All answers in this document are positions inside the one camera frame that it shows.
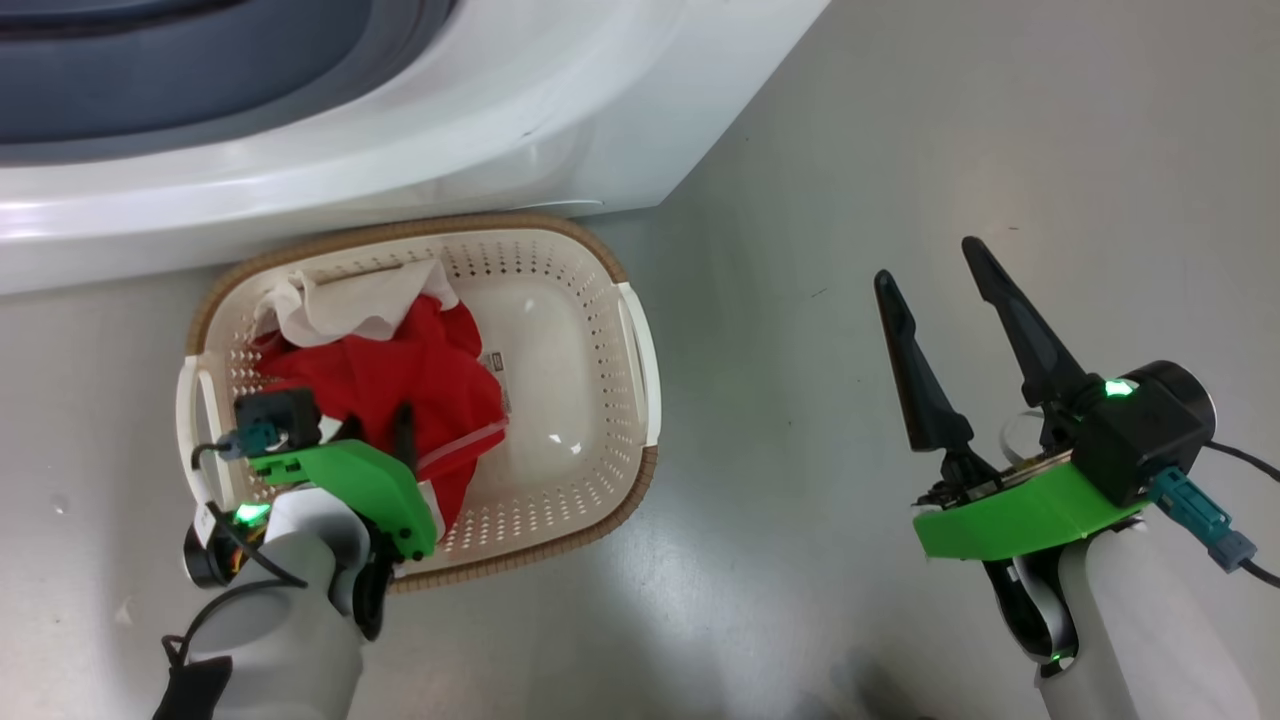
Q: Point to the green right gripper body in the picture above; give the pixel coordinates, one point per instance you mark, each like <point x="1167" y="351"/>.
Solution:
<point x="1020" y="515"/>

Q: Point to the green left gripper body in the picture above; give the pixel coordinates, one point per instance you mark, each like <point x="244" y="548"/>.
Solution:
<point x="370" y="480"/>

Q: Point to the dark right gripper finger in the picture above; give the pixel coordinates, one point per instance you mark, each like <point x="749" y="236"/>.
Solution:
<point x="925" y="390"/>
<point x="1040" y="350"/>

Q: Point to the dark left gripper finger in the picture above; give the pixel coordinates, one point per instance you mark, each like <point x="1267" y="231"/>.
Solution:
<point x="405" y="435"/>

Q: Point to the red and white garment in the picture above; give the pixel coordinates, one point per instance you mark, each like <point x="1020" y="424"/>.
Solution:
<point x="400" y="370"/>

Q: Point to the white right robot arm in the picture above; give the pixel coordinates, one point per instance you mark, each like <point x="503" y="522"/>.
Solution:
<point x="1150" y="640"/>

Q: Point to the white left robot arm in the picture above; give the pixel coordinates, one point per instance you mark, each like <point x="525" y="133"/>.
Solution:
<point x="280" y="630"/>

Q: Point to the basket product label sticker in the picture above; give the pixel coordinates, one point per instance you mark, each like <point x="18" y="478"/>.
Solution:
<point x="496" y="375"/>

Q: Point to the cream perforated laundry basket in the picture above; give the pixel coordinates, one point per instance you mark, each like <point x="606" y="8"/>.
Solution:
<point x="560" y="400"/>

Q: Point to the white washing machine body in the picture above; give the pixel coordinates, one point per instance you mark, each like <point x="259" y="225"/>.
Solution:
<point x="500" y="130"/>

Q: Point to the grey rubber door gasket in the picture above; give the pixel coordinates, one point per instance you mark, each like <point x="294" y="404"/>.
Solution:
<point x="200" y="90"/>

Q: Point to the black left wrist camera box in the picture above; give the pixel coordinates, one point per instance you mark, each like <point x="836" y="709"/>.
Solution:
<point x="280" y="415"/>

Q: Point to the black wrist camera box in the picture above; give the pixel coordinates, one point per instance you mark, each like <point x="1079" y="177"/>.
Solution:
<point x="1150" y="430"/>
<point x="280" y="415"/>

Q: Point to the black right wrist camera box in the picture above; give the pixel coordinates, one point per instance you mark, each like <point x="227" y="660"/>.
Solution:
<point x="1150" y="430"/>

